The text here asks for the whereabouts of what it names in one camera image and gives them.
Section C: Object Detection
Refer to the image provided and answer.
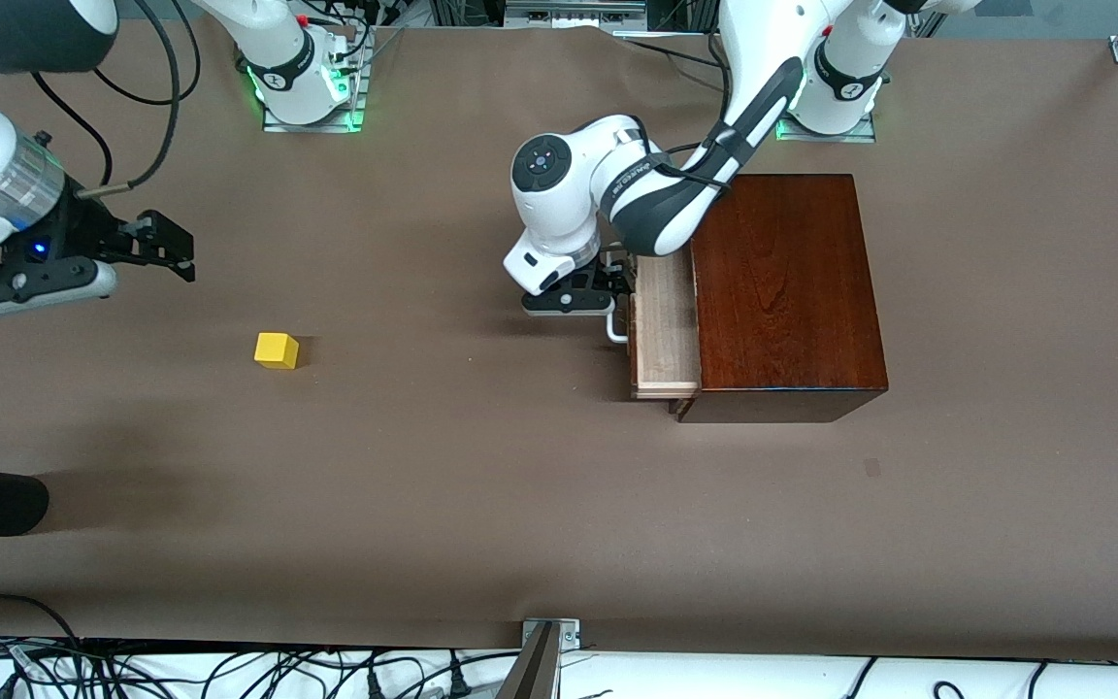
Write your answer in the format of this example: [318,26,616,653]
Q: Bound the light wood drawer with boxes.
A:
[605,248,703,402]

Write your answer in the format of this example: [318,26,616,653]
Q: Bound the yellow cube block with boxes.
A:
[254,332,300,371]

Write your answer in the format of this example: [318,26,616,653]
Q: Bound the dark brown wooden cabinet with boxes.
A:
[673,174,891,424]

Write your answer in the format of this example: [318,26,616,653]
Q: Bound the grey control box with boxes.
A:
[504,0,650,29]

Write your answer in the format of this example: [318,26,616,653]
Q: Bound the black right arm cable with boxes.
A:
[30,71,115,187]

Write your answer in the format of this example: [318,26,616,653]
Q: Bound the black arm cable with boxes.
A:
[661,126,750,192]
[30,71,115,187]

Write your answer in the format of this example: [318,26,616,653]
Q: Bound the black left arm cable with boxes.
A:
[661,126,750,192]

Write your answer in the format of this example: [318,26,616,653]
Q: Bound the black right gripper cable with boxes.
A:
[76,0,203,201]

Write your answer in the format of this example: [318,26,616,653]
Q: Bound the aluminium arm base plate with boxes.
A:
[262,27,369,135]
[773,111,879,146]

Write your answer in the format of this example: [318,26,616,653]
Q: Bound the black cable on table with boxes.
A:
[614,34,727,71]

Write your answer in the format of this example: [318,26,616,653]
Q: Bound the metal corner bracket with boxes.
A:
[520,617,582,652]

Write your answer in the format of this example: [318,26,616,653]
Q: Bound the black looping cable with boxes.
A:
[0,593,86,649]

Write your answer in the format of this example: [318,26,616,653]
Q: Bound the grey camera mount pole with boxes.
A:
[495,622,561,699]

